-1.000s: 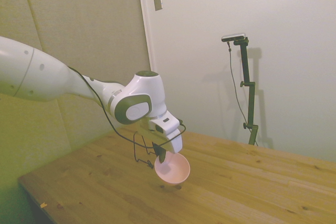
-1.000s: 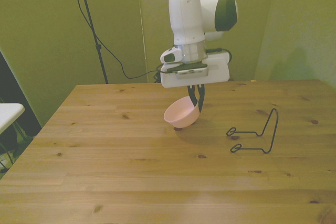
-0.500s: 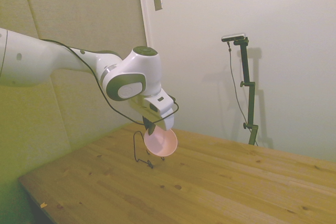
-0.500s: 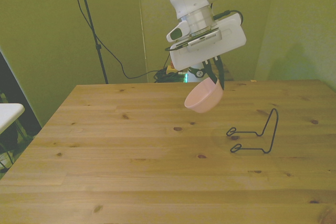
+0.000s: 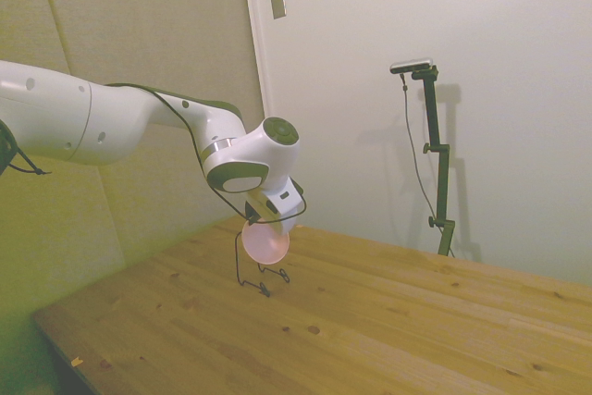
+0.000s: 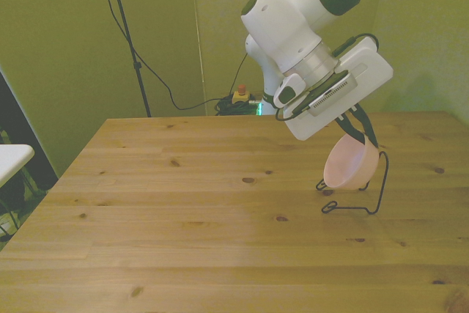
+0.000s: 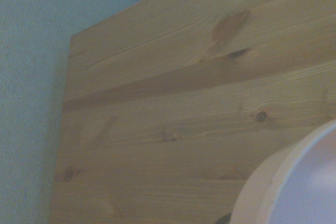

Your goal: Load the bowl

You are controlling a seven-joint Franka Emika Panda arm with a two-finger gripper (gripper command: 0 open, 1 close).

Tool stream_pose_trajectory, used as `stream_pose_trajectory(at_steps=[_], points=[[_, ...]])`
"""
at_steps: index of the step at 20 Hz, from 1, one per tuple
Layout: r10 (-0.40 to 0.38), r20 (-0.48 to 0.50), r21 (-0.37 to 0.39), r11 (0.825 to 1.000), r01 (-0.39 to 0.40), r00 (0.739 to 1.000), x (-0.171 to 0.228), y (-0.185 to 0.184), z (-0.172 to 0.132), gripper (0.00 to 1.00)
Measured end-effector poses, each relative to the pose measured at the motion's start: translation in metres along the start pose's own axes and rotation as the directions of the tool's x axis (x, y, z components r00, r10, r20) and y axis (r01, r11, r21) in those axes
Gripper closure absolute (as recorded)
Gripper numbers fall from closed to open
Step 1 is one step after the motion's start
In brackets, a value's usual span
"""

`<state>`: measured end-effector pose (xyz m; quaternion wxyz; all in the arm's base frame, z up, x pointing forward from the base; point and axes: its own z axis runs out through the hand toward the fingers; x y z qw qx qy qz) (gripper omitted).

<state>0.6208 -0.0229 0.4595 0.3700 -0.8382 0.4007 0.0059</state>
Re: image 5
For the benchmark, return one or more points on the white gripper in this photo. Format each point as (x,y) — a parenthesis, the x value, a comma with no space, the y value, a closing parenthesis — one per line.
(287,203)

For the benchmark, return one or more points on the pink plastic bowl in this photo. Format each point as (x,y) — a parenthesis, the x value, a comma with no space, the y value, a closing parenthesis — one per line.
(266,244)

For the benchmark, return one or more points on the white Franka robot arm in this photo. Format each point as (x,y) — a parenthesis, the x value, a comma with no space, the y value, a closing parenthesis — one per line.
(92,122)

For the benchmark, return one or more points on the small orange scrap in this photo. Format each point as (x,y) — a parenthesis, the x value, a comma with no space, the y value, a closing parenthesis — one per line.
(76,361)

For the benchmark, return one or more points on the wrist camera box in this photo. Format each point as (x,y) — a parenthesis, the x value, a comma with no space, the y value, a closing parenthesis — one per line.
(257,210)

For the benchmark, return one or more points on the black camera stand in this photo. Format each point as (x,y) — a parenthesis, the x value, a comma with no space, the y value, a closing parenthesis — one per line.
(438,154)

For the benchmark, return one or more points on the grey exterior camera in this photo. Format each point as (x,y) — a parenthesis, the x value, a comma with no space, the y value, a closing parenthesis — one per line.
(411,65)

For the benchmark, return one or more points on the grey wall switch plate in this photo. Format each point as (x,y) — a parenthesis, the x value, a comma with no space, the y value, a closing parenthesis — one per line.
(277,2)

